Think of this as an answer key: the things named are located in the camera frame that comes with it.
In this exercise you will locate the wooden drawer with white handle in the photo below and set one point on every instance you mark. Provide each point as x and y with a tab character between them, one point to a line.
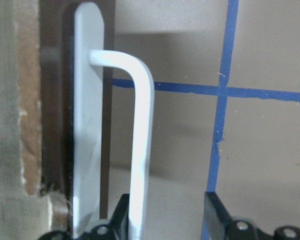
94	62

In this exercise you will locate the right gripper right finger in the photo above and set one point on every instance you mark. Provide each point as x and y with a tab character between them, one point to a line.
220	225

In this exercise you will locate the dark wooden drawer cabinet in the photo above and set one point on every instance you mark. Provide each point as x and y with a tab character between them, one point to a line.
45	56

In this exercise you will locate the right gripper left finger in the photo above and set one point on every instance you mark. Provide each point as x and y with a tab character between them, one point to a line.
118	226

